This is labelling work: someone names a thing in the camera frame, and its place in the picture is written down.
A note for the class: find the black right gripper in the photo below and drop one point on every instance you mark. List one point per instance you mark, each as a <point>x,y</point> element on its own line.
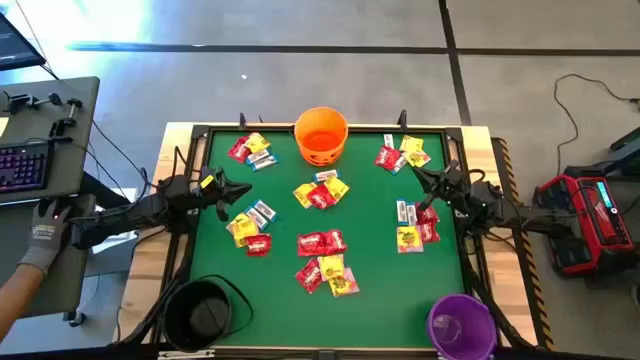
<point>462,192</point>

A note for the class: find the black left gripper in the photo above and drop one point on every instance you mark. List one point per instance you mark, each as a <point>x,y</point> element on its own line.
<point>220,192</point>

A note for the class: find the red Skittles candy pack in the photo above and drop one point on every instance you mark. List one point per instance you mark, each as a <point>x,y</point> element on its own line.
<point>258,245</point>
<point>311,244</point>
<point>321,198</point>
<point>387,158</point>
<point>239,150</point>
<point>309,276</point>
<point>431,216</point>
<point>429,233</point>
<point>336,241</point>

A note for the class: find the white blue candy bar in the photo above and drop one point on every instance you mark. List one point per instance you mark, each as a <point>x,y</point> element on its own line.
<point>265,210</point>
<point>257,218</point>
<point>326,175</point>
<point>401,212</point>
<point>265,162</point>
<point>411,215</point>
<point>257,156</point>
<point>388,141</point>
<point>401,166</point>

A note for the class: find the yellow Sour Patch pack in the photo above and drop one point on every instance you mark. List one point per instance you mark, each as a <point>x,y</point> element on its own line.
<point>409,240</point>
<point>337,187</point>
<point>344,285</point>
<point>418,159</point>
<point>239,242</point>
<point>411,144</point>
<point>331,266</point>
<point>302,194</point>
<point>257,143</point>
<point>243,226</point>

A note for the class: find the black plastic bucket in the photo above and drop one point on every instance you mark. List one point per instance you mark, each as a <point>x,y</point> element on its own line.
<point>197,315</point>

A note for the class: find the person's forearm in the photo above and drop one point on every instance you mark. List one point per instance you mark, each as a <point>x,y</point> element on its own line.
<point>20,300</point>

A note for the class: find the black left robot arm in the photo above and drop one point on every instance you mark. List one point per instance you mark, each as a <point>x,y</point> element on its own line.
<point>135,212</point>

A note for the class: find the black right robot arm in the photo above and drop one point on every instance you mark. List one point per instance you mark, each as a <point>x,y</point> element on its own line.
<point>525,217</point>

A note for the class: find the yellow tape tag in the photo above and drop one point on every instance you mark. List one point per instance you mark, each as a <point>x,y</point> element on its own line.
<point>207,181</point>

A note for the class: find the orange pumpkin face bucket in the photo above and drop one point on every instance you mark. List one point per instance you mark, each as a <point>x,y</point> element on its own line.
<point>320,150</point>

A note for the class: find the green table mat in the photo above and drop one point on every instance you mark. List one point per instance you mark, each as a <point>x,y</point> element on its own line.
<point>375,300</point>

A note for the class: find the purple plastic bucket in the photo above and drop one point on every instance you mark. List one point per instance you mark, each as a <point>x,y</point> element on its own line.
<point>460,325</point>

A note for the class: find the yellow black hazard strip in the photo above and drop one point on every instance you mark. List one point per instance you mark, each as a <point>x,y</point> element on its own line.
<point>536,300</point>

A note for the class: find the red black tool box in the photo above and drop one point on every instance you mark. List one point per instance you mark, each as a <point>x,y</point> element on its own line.
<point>600,220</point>

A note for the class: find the grey desk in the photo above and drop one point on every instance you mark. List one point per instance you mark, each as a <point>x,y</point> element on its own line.
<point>70,280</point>

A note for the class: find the black desk clamp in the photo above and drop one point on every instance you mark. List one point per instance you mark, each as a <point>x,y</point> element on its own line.
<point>56,129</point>
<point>20,102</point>

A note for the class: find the person's hand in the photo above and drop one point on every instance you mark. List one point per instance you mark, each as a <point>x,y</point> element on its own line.
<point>42,240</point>

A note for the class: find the black desk foot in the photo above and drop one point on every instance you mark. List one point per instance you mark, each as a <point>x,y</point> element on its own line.
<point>75,318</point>

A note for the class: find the dark equipment case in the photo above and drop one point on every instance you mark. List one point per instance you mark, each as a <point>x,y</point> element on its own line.
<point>625,150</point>

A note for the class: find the backlit black keyboard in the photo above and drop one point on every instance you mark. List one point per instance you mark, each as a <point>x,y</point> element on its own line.
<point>25,167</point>

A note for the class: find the yellow sticky note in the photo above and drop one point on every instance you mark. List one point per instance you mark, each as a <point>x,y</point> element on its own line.
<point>3,126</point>

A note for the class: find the black computer monitor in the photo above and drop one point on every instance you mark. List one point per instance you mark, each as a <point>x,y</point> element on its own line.
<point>17,45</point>

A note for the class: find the black frame clamp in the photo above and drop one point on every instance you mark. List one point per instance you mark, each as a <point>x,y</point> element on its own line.
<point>402,119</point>
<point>242,121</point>

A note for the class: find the black table frame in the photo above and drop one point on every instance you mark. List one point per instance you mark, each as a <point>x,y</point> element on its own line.
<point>365,129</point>

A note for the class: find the metal table bracket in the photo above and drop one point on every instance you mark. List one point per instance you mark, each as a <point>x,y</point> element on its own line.
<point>185,354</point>

